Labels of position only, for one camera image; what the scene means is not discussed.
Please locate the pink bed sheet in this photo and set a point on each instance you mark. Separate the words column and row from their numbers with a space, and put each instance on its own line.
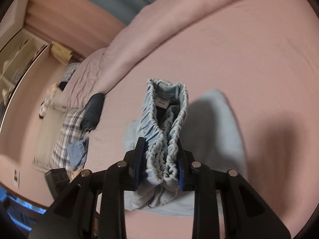
column 263, row 55

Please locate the peach curtain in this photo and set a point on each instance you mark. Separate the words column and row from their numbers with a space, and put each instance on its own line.
column 80, row 25

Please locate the yellow tasselled cloth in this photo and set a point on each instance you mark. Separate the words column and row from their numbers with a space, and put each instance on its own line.
column 61, row 53

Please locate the light blue denim pants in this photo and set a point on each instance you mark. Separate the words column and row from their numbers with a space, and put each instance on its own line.
column 170, row 123

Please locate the folded blue denim shorts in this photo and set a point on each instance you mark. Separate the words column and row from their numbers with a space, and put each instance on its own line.
column 77, row 152

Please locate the pink rolled duvet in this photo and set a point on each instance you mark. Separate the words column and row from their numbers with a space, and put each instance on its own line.
column 153, row 25

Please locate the folded dark navy garment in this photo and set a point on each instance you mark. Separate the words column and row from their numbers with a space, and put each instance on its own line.
column 92, row 112

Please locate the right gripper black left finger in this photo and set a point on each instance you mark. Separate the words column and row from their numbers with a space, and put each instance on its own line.
column 125, row 175

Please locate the plaid pillow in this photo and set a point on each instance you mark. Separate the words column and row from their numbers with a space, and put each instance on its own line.
column 58, row 129

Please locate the white plush toy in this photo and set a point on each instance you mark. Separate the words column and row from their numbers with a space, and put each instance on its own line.
column 47, row 100

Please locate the white shelf unit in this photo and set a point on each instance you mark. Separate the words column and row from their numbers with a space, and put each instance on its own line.
column 16, row 57

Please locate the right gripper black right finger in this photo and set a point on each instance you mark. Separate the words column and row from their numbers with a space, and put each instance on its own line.
column 194, row 176

